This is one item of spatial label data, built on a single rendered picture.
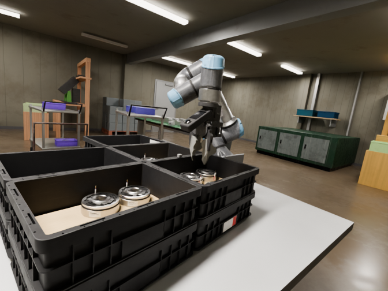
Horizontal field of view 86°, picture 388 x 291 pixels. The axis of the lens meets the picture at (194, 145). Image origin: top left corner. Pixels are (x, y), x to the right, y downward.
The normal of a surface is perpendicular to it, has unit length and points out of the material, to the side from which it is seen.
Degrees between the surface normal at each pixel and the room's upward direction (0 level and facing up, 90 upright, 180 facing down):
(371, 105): 90
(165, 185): 90
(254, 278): 0
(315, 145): 90
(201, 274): 0
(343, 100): 90
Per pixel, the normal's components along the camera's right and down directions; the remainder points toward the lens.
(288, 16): -0.77, 0.03
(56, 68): 0.62, 0.20
